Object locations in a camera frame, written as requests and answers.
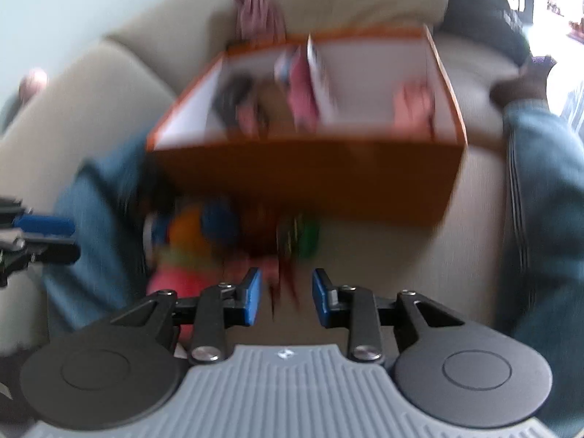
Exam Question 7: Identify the brown bear plush blue hat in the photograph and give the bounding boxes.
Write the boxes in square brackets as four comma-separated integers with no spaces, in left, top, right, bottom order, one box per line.
[143,202,256,297]

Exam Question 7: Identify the dark grey box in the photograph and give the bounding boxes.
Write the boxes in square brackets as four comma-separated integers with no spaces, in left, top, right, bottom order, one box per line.
[212,74,254,128]

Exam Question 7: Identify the red feather toy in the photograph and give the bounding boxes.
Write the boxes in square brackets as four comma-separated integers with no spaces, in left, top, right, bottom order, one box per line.
[224,206,316,311]

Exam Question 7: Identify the person's left leg jeans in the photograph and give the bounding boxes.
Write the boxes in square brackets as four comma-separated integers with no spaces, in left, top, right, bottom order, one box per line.
[42,137,177,338]

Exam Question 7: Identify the burger shaped toy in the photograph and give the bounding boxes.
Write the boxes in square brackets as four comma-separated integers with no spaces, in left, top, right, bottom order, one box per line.
[276,215,321,259]

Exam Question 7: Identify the beige sofa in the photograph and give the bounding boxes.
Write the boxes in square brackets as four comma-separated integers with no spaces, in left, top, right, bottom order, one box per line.
[0,0,517,357]

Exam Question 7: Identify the orange storage box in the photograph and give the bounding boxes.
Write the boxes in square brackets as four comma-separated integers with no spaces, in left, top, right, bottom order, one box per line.
[146,27,467,227]

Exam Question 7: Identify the person's brown sock foot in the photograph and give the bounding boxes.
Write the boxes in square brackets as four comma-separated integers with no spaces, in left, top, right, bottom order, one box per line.
[489,55,556,111]

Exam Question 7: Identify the pink velvet cloth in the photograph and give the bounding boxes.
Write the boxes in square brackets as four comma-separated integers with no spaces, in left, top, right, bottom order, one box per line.
[233,0,286,43]

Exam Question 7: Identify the black clothing pile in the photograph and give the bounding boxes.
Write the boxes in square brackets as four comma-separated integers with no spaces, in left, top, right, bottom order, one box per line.
[438,0,531,66]

